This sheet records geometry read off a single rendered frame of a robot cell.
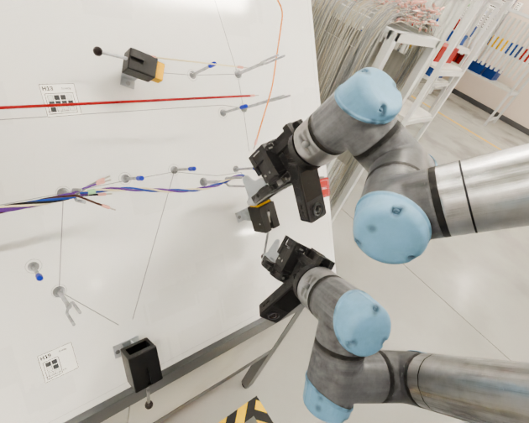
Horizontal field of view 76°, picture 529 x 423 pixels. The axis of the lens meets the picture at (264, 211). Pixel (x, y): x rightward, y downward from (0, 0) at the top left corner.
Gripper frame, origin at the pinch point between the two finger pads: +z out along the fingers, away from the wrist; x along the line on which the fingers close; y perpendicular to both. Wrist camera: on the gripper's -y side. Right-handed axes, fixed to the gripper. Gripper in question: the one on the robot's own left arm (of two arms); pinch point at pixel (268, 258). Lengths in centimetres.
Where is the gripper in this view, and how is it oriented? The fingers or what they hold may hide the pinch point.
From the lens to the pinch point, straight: 77.1
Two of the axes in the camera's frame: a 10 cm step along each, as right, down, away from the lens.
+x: -8.2, -4.2, -4.0
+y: 4.6, -8.9, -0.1
